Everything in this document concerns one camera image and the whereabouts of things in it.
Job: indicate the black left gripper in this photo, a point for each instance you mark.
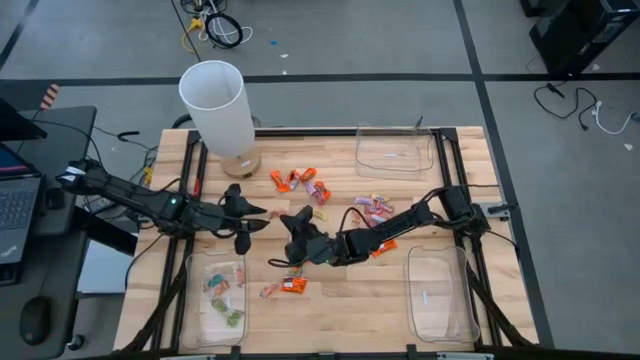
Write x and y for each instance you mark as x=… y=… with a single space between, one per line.
x=215 y=217

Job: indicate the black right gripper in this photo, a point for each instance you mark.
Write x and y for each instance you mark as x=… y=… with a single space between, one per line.
x=315 y=247

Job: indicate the pink red candy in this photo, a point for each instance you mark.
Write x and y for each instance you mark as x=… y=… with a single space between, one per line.
x=277 y=214

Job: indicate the orange Reese's candy pack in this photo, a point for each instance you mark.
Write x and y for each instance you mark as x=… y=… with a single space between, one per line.
x=293 y=284

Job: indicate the teal candy clear wrapper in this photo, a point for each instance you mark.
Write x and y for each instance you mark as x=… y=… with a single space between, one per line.
x=216 y=281

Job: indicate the red candy pack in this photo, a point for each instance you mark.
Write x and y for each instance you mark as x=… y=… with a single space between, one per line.
x=386 y=207

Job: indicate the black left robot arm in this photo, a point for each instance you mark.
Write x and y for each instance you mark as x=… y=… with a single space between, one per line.
x=130 y=192

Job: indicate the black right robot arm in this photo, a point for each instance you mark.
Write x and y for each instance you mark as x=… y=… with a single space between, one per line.
x=400 y=222

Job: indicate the orange white candy pack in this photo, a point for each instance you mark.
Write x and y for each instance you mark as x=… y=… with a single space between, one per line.
x=292 y=179

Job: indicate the pale pink candy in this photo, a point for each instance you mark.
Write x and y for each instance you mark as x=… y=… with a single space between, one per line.
x=356 y=218

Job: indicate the white cylinder lamp wooden base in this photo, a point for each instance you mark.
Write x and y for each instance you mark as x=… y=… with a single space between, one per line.
x=215 y=115

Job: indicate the clear plastic bin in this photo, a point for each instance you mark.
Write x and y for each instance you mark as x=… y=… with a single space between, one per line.
x=220 y=335
x=440 y=320
x=395 y=165

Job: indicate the white panel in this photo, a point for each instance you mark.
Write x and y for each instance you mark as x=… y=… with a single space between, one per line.
x=102 y=267

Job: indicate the small black desk device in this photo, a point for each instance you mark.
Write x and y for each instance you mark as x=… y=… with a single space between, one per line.
x=52 y=198

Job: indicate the black desk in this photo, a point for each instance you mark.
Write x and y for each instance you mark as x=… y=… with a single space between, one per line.
x=65 y=140

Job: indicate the black chair caster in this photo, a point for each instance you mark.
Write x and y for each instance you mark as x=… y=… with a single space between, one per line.
x=75 y=342

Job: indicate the black laptop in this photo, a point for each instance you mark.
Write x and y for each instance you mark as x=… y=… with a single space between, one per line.
x=17 y=210

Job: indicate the orange black striped object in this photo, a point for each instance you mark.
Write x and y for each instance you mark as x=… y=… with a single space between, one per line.
x=50 y=96

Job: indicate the black computer mouse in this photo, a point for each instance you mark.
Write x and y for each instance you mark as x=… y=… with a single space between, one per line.
x=35 y=320

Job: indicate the black screen lid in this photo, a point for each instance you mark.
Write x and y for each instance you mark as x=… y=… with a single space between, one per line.
x=15 y=122

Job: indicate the black computer tower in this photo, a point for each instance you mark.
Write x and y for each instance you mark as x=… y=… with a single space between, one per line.
x=585 y=30

